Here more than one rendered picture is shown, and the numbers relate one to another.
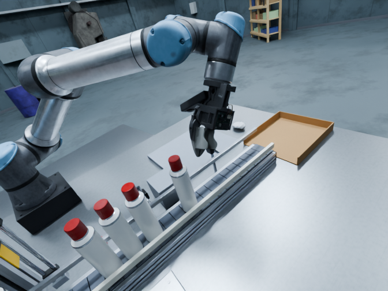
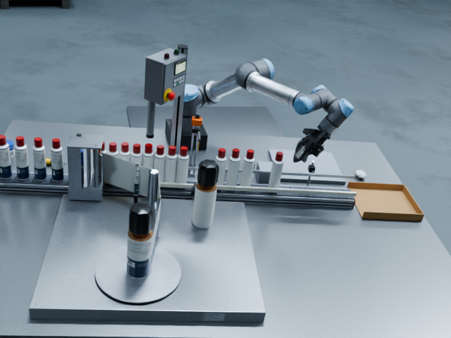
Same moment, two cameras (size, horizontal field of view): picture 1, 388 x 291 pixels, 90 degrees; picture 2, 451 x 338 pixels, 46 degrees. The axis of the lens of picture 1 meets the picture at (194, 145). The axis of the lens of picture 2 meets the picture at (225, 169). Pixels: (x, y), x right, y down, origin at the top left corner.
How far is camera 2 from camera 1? 1.95 m
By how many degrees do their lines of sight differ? 19
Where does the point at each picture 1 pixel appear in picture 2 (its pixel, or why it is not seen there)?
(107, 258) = (221, 176)
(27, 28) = not seen: outside the picture
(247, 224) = (296, 218)
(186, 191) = (275, 175)
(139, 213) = (247, 166)
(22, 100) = not seen: outside the picture
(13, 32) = not seen: outside the picture
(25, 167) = (194, 106)
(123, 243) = (231, 175)
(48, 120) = (226, 88)
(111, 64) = (278, 97)
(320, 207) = (343, 236)
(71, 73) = (261, 89)
